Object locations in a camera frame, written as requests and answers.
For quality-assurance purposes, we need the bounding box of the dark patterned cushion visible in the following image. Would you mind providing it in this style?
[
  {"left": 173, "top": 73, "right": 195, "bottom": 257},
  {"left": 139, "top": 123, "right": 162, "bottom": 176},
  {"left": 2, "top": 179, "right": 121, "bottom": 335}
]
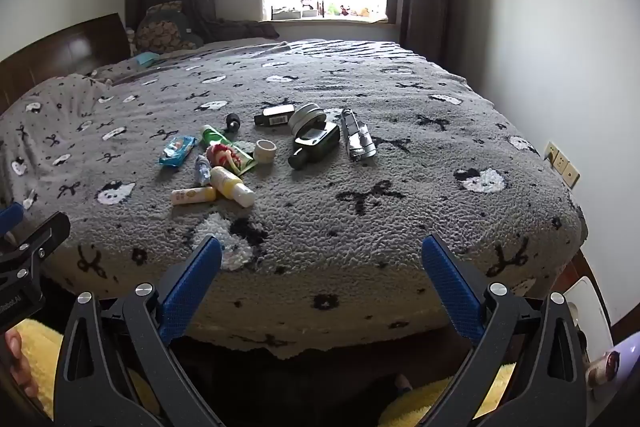
[{"left": 134, "top": 1, "right": 203, "bottom": 55}]

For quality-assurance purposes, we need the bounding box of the small clear plastic bottle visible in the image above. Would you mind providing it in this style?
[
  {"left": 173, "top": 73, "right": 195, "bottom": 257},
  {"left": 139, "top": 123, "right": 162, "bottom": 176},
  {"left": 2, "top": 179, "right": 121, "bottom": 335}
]
[{"left": 194, "top": 154, "right": 213, "bottom": 186}]

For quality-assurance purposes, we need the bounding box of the grey printed blanket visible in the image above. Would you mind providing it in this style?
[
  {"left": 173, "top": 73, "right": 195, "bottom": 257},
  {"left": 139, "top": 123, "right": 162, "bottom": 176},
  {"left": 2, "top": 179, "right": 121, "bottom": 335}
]
[{"left": 0, "top": 39, "right": 588, "bottom": 360}]

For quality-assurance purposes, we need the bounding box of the white tape roll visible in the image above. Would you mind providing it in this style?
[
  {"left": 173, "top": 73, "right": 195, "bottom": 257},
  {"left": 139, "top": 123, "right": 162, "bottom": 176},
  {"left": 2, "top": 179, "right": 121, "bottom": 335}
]
[{"left": 253, "top": 139, "right": 278, "bottom": 165}]

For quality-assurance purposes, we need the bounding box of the green squeeze tube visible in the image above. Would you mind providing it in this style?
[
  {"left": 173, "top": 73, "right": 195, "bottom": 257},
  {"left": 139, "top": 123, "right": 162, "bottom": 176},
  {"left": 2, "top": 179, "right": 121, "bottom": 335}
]
[{"left": 200, "top": 124, "right": 258, "bottom": 175}]

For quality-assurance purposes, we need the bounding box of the pink yellow hair tie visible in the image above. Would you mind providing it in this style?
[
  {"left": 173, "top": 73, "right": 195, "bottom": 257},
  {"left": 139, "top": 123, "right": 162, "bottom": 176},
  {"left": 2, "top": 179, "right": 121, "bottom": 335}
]
[{"left": 206, "top": 143, "right": 246, "bottom": 175}]

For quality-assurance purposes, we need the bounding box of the yellow white lotion bottle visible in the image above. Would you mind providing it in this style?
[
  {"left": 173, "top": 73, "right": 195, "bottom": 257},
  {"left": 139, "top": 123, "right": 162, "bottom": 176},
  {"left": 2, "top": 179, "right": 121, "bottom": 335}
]
[{"left": 209, "top": 166, "right": 256, "bottom": 208}]

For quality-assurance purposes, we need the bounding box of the white storage box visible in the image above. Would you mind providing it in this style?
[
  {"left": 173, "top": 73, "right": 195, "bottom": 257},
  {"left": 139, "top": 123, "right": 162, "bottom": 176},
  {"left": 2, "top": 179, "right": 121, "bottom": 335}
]
[{"left": 214, "top": 0, "right": 266, "bottom": 22}]

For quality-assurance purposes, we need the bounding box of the white plastic container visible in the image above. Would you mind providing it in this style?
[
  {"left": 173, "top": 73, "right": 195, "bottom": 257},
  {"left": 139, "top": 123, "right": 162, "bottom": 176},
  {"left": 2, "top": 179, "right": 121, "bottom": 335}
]
[{"left": 565, "top": 277, "right": 613, "bottom": 358}]

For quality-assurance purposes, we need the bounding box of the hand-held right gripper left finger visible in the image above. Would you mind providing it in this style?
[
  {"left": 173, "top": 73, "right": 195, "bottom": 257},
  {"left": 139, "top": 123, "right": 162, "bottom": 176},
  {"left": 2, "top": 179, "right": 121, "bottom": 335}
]
[{"left": 52, "top": 234, "right": 223, "bottom": 427}]

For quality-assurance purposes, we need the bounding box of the purple plastic object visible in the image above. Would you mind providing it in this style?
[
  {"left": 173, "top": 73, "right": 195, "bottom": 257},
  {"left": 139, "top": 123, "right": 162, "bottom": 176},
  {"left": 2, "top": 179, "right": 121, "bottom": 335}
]
[{"left": 585, "top": 332, "right": 640, "bottom": 389}]

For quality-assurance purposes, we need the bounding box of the striped bed sheet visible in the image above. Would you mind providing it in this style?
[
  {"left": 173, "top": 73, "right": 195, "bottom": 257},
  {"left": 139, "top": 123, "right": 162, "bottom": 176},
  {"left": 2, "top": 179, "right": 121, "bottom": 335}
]
[{"left": 280, "top": 39, "right": 416, "bottom": 58}]

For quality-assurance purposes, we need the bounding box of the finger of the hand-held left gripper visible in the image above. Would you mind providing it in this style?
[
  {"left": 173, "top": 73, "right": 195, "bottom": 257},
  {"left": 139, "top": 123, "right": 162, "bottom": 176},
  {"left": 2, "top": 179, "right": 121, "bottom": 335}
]
[
  {"left": 0, "top": 212, "right": 71, "bottom": 268},
  {"left": 0, "top": 202, "right": 25, "bottom": 233}
]

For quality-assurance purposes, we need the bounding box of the beige wall socket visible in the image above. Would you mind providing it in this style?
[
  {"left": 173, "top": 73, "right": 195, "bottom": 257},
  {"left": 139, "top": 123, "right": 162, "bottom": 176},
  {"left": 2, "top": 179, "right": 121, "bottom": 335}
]
[{"left": 560, "top": 162, "right": 581, "bottom": 190}]

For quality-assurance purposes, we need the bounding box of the dark green labelled bottle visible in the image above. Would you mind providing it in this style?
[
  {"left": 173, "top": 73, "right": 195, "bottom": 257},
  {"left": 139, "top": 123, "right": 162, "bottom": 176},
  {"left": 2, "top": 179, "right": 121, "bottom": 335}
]
[{"left": 253, "top": 104, "right": 296, "bottom": 128}]

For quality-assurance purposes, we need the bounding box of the wooden headboard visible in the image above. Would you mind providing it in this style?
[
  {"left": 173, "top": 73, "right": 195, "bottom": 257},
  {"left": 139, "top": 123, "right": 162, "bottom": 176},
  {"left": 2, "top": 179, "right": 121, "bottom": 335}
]
[{"left": 0, "top": 13, "right": 132, "bottom": 112}]

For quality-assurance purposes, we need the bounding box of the person's left hand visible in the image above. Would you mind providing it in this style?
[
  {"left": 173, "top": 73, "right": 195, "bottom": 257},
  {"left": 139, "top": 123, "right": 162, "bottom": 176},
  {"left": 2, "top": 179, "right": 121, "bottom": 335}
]
[{"left": 0, "top": 329, "right": 38, "bottom": 400}]

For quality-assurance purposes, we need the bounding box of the silver foil packet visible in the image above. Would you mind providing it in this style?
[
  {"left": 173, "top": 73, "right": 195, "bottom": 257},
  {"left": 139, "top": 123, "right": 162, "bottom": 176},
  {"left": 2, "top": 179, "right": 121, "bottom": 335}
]
[{"left": 340, "top": 108, "right": 377, "bottom": 162}]

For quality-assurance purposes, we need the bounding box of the brown cloth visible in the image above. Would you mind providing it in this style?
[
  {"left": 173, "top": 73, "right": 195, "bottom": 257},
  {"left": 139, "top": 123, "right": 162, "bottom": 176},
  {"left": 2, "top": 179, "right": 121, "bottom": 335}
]
[{"left": 200, "top": 18, "right": 281, "bottom": 40}]

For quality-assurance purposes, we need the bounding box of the round metal tin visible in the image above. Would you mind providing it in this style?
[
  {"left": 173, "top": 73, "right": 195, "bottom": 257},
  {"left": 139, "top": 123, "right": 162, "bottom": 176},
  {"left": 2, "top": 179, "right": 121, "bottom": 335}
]
[{"left": 287, "top": 103, "right": 327, "bottom": 138}]

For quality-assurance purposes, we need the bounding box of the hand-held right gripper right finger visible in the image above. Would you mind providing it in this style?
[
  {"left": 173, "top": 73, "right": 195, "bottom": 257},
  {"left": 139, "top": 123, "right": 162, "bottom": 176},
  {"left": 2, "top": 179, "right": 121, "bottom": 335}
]
[{"left": 421, "top": 234, "right": 588, "bottom": 427}]

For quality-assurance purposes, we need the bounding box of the blue wet wipes packet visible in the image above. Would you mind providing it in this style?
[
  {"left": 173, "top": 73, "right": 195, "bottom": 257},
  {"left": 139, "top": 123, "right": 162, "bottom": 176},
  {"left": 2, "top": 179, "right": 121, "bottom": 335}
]
[{"left": 159, "top": 136, "right": 197, "bottom": 168}]

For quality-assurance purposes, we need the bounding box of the small yellow tube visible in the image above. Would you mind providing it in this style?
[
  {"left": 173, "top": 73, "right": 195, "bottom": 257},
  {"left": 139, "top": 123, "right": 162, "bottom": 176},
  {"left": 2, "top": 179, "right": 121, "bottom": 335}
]
[{"left": 171, "top": 186, "right": 218, "bottom": 206}]

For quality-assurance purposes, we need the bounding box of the grey dotted pillow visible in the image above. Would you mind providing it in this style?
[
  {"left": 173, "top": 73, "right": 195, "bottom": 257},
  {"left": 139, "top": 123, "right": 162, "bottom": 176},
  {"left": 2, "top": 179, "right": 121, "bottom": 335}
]
[
  {"left": 0, "top": 73, "right": 108, "bottom": 218},
  {"left": 87, "top": 56, "right": 166, "bottom": 85}
]

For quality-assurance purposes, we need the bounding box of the large dark green glass bottle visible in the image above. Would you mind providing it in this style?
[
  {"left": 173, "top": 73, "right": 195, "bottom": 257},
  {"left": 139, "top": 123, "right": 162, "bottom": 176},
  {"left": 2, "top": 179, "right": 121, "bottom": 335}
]
[{"left": 287, "top": 121, "right": 342, "bottom": 171}]

